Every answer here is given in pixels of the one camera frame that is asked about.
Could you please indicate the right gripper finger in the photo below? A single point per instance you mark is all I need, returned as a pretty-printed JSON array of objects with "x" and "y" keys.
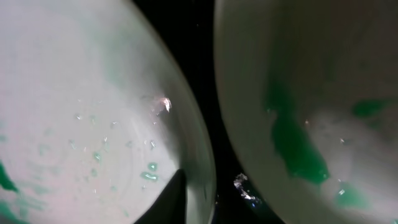
[{"x": 171, "y": 205}]

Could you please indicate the white plate green smear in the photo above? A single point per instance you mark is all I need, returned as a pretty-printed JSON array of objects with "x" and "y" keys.
[{"x": 96, "y": 117}]

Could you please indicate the round dark green tray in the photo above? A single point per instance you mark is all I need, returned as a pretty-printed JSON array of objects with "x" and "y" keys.
[{"x": 186, "y": 26}]

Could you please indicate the pale green plate top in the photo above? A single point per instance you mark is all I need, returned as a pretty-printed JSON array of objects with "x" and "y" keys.
[{"x": 308, "y": 96}]

